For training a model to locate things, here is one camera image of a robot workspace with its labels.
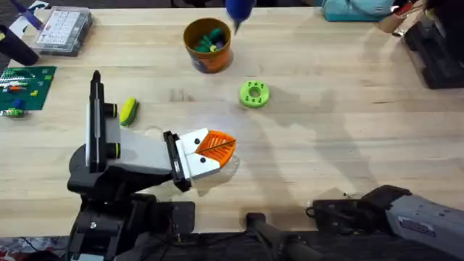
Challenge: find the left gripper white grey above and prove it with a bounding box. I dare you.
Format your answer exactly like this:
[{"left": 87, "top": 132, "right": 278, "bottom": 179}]
[{"left": 104, "top": 116, "right": 237, "bottom": 194}]

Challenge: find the yellow green vegetable toy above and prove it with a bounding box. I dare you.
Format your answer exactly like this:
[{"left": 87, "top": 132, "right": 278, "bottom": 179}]
[{"left": 119, "top": 96, "right": 141, "bottom": 128}]

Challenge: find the blue electric screwdriver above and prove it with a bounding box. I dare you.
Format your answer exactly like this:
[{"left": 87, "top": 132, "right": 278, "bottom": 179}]
[{"left": 224, "top": 0, "right": 257, "bottom": 36}]

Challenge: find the green disc with holes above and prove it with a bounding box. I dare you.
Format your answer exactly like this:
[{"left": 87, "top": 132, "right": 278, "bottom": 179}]
[{"left": 238, "top": 80, "right": 271, "bottom": 109}]

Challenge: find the orange tub with toys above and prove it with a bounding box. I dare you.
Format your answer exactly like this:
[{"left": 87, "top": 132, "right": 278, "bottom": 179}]
[{"left": 182, "top": 17, "right": 233, "bottom": 75}]

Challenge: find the clear plastic parts box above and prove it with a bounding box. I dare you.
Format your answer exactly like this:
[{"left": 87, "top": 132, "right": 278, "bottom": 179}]
[{"left": 30, "top": 5, "right": 94, "bottom": 58}]

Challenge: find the green board with toy blocks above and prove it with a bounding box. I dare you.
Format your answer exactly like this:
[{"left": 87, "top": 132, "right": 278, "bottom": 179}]
[{"left": 0, "top": 65, "right": 58, "bottom": 119}]

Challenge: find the teal bag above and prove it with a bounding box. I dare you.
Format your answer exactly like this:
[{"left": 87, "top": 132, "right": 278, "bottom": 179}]
[{"left": 320, "top": 0, "right": 397, "bottom": 23}]

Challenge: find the black cylinder tool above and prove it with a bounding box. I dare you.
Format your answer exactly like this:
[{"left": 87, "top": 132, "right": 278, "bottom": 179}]
[{"left": 0, "top": 23, "right": 41, "bottom": 67}]

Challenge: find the white paper with blue strip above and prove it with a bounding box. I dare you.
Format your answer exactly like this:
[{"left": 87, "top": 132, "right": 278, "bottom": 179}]
[{"left": 7, "top": 0, "right": 51, "bottom": 38}]

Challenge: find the brown cardboard box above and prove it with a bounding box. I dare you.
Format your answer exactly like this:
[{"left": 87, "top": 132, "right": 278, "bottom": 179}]
[{"left": 374, "top": 6, "right": 411, "bottom": 34}]

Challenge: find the black case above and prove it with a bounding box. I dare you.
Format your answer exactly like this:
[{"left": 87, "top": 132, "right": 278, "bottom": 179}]
[{"left": 403, "top": 0, "right": 464, "bottom": 91}]

